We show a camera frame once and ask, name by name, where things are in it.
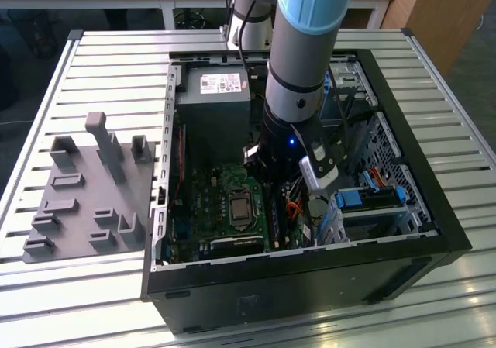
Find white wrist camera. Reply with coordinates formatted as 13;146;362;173
298;138;341;192

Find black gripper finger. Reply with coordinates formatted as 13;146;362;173
242;143;268;181

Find round grey speaker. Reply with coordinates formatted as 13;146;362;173
308;195;330;219

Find black floor cables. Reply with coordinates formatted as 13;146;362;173
173;7;208;30

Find red data wire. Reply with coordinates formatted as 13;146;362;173
367;167;393;189

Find silver drive cage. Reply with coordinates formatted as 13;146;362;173
320;59;379;132

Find green motherboard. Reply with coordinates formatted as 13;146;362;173
166;160;307;264

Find metal socket cover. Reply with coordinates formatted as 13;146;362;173
226;188;256;231

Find orange wires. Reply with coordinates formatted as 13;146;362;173
285;202;305;221

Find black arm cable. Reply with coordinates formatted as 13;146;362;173
236;0;259;74

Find grey parts rack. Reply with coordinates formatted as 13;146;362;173
22;111;162;264

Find silver disk cage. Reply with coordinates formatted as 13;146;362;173
315;187;435;246

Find thin red wire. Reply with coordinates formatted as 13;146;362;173
174;126;185;205

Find black graphics card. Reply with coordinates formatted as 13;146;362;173
208;234;264;260

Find hard disk in blue carrier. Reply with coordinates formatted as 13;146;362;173
335;187;406;212

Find blue data wire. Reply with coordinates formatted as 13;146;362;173
362;171;380;193

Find grey power supply unit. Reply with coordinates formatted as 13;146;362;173
176;67;253;167

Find silver CPU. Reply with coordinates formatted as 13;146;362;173
231;200;251;221

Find black PC case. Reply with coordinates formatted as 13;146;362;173
139;47;473;336

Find wooden cabinet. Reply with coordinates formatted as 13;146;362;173
381;0;496;76

